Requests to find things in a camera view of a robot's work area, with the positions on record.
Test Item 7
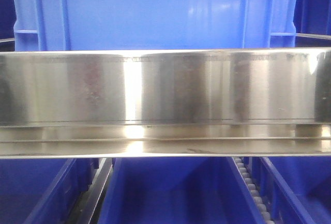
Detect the large blue bin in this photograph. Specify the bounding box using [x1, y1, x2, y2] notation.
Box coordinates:
[14, 0, 296, 51]

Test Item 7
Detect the lower shelf blue bin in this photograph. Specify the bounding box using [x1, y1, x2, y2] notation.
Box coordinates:
[99, 157, 265, 223]

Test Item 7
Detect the lower white roller track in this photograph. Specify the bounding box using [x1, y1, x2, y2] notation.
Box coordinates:
[232, 156, 279, 223]

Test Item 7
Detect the lower right blue bin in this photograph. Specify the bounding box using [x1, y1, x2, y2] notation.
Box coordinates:
[244, 156, 330, 223]

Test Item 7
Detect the lower left blue bin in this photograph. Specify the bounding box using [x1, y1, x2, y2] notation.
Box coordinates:
[1, 158, 99, 223]

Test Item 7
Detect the steel shelf front rail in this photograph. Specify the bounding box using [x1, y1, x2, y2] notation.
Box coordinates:
[1, 48, 330, 159]

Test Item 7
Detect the lower steel divider rail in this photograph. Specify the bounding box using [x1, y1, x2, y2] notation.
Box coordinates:
[66, 158, 113, 223]

